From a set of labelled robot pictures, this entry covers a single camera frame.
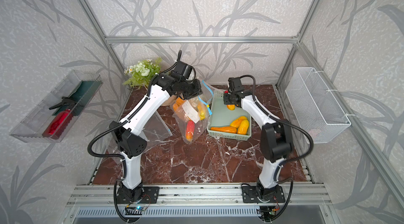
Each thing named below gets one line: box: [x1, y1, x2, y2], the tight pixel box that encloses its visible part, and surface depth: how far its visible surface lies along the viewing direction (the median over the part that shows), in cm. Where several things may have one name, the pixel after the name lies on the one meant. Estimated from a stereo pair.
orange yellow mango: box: [197, 104, 207, 120], surface depth 81 cm
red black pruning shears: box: [42, 96, 84, 140], surface depth 62 cm
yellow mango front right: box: [237, 119, 250, 136], surface depth 93 cm
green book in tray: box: [52, 80, 103, 116], surface depth 72 cm
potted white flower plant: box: [123, 56, 163, 90], surface depth 88 cm
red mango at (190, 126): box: [186, 119, 196, 142], surface depth 90 cm
